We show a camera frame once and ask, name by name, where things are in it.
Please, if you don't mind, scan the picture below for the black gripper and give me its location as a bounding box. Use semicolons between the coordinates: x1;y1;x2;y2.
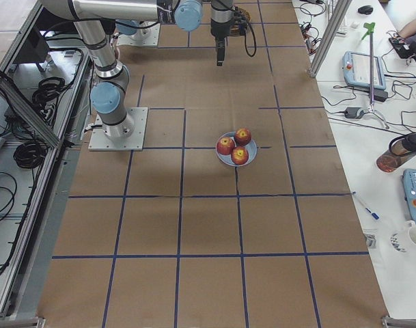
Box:
210;6;233;66

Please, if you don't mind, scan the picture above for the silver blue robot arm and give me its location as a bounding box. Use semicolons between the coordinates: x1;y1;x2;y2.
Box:
42;0;203;81

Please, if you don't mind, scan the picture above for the person forearm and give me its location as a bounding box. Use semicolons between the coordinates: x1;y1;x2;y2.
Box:
398;18;416;38

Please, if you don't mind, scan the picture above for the woven wicker basket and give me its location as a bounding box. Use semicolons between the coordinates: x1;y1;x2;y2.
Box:
229;7;251;37

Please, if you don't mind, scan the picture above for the red apple back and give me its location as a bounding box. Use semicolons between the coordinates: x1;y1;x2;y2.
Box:
234;128;252;146

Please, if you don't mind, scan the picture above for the red apple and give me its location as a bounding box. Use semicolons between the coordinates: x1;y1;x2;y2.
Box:
231;146;249;165
234;128;252;146
216;137;236;156

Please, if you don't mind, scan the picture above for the red apple left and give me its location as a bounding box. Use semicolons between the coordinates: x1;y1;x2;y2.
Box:
216;137;236;156

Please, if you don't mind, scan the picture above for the red apple front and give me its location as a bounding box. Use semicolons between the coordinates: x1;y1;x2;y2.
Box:
231;146;249;165

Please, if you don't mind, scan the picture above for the teach pendant upper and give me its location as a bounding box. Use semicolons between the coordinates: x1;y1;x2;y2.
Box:
342;51;387;90

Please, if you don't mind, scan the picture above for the black computer mouse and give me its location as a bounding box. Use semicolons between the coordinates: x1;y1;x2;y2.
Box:
357;5;374;15

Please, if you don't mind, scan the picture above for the grey power adapter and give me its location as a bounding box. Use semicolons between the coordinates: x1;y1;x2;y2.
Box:
344;107;367;120

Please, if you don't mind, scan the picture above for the green tipped tripod stand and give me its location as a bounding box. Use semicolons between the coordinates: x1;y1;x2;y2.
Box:
362;23;389;130

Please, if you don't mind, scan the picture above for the black power brick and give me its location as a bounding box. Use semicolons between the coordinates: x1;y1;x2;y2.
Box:
373;89;389;103

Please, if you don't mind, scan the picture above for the black controller device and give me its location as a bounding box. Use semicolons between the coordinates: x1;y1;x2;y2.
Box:
389;38;416;59

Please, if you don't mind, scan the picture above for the black electronics box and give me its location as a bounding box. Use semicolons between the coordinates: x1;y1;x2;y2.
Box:
12;7;49;64

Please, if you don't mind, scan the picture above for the brown water bottle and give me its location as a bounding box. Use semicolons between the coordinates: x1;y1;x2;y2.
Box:
376;133;416;173

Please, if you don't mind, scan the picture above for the blue white pen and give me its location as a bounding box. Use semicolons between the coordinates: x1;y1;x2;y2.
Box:
352;191;380;220

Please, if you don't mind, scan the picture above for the white mug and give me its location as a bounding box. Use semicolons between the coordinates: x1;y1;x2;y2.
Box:
390;220;416;253

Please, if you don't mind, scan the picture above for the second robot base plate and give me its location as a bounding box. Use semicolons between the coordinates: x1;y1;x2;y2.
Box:
116;25;161;47

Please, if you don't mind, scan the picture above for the aluminium frame post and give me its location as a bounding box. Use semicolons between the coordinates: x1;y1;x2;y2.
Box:
307;0;352;78

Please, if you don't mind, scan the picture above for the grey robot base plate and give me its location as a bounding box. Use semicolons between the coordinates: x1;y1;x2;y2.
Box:
88;107;148;151

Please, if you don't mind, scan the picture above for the coiled black cable upper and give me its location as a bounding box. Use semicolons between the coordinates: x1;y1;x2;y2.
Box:
31;77;67;110

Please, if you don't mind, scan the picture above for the coiled black cable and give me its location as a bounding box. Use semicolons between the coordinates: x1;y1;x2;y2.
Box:
31;77;67;110
13;138;48;170

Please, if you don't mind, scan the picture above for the coiled black cable lower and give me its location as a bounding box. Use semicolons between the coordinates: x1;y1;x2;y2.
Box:
13;138;48;170

